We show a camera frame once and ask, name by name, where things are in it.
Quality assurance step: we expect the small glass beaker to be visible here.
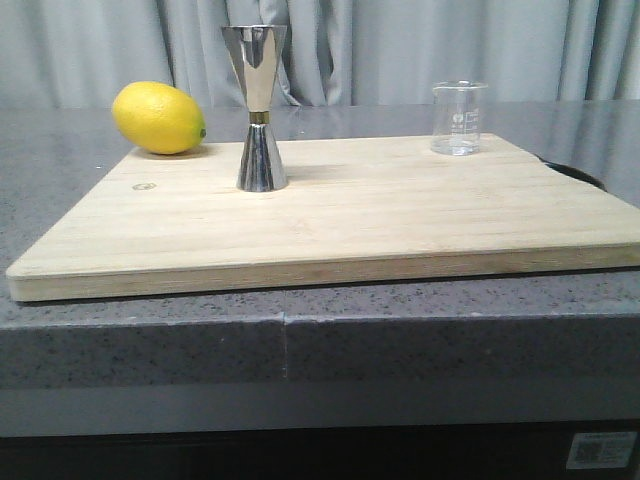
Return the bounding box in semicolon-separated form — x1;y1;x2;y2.
431;80;488;156

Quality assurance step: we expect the steel double jigger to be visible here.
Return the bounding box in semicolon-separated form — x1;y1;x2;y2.
221;25;288;192

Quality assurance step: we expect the wooden cutting board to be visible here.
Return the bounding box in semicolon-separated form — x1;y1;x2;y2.
6;134;639;302

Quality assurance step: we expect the yellow lemon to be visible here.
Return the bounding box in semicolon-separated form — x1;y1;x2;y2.
111;81;206;155

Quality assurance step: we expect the grey curtain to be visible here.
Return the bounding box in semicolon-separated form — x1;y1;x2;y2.
1;1;639;109

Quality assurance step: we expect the white QR code sticker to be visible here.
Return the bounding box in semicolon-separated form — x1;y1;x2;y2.
566;432;638;470

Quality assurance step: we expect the black cutting board handle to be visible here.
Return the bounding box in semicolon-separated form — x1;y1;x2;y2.
541;159;606;191

